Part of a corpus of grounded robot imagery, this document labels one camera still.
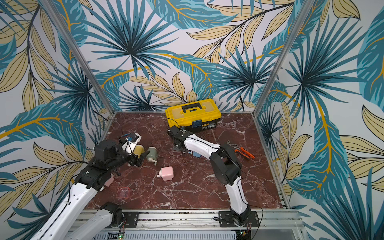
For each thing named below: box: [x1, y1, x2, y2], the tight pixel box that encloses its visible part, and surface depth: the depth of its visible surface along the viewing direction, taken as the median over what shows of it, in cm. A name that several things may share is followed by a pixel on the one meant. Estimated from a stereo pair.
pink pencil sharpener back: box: [157, 166, 174, 181], surface depth 84 cm
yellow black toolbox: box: [165, 99, 222, 133], surface depth 100 cm
